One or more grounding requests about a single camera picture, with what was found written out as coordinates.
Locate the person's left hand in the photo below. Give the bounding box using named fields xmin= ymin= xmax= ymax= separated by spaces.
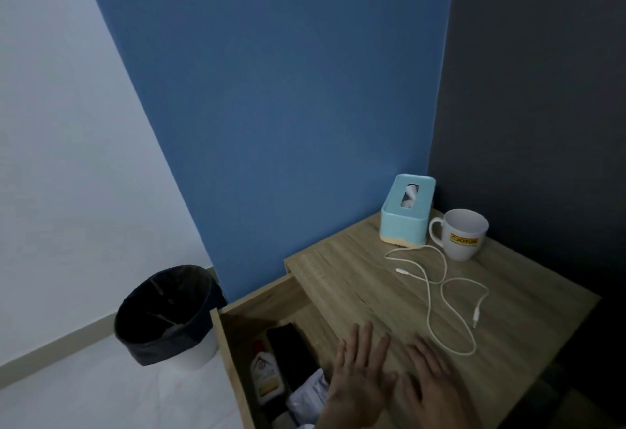
xmin=318 ymin=321 xmax=400 ymax=429

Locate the person's right hand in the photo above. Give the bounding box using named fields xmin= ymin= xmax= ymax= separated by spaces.
xmin=400 ymin=335 xmax=473 ymax=429

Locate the clear grey sachet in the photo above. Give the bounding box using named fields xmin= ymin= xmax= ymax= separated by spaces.
xmin=286 ymin=368 xmax=331 ymax=427

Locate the black phone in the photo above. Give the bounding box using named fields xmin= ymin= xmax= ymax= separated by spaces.
xmin=265 ymin=323 xmax=321 ymax=393

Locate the white sunscreen bottle red cap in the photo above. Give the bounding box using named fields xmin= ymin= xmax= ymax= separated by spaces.
xmin=249 ymin=340 xmax=286 ymax=406

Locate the white charging cable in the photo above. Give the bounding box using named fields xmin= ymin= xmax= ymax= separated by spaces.
xmin=385 ymin=245 xmax=490 ymax=357

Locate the wooden drawer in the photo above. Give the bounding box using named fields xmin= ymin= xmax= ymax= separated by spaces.
xmin=210 ymin=272 xmax=343 ymax=429

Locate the white mug yellow label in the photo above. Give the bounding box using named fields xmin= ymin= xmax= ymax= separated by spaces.
xmin=428 ymin=208 xmax=490 ymax=262

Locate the teal tissue box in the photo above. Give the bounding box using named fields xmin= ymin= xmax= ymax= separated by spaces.
xmin=379 ymin=173 xmax=437 ymax=248

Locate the black trash bin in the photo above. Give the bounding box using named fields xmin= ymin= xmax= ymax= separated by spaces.
xmin=113 ymin=265 xmax=228 ymax=371

